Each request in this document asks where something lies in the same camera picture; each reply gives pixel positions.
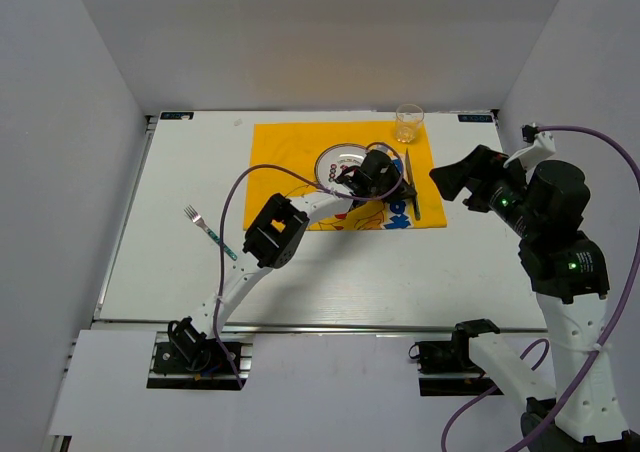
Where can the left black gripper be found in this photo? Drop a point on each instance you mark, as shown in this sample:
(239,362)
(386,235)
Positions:
(406,191)

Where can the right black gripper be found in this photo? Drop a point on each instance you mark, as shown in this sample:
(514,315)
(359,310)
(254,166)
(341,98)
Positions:
(452,178)

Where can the knife with green patterned handle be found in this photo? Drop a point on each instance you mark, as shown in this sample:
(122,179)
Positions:
(411,182)

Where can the clear drinking glass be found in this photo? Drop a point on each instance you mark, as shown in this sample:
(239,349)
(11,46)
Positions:
(409,119)

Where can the white plate with red characters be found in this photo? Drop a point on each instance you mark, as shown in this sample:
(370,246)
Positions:
(334,160)

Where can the yellow printed cloth napkin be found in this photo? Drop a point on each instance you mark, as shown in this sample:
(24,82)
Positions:
(296,147)

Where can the fork with green patterned handle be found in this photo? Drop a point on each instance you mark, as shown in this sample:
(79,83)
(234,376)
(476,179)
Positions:
(196,218)

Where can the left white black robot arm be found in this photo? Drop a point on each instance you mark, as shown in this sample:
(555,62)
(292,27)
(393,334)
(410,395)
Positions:
(272,239)

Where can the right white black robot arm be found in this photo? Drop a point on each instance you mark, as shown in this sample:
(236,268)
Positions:
(568,274)

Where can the right black corner label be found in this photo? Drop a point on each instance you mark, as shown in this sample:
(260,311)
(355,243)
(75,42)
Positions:
(475,118)

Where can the black corner label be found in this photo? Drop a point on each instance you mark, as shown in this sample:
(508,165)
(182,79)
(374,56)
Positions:
(176,115)
(475,118)

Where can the left black corner label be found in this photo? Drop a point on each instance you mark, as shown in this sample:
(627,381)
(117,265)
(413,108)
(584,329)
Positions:
(176,115)

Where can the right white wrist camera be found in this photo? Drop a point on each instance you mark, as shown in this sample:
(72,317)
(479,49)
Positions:
(540,147)

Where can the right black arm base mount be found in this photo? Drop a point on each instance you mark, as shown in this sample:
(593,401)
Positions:
(441,374)

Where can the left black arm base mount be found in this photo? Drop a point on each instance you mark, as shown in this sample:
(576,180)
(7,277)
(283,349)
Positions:
(212,371)

